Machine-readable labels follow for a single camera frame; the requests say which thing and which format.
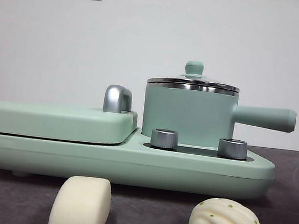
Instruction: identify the glass pot lid green knob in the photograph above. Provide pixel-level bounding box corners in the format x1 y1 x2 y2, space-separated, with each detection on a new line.
146 56 243 94

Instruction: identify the plain white steamed bun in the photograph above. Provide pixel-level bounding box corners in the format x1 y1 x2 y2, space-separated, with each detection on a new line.
48 172 114 224

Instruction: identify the silver control knob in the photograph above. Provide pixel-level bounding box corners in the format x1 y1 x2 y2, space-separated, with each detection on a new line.
217 137 249 160
149 127 180 150

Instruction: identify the mint green breakfast machine base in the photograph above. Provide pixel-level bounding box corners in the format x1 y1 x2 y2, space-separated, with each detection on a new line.
0 112 279 206

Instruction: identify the black control panel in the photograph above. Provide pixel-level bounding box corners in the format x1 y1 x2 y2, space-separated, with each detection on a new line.
143 141 256 162

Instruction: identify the mint green griddle cover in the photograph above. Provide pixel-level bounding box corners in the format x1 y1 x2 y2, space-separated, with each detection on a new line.
0 96 141 149

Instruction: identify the mint green pot with handle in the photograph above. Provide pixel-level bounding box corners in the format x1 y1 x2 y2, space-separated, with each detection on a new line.
139 79 299 158

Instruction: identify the silver griddle cover handle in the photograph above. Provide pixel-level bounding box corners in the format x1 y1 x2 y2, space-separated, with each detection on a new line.
102 83 136 115

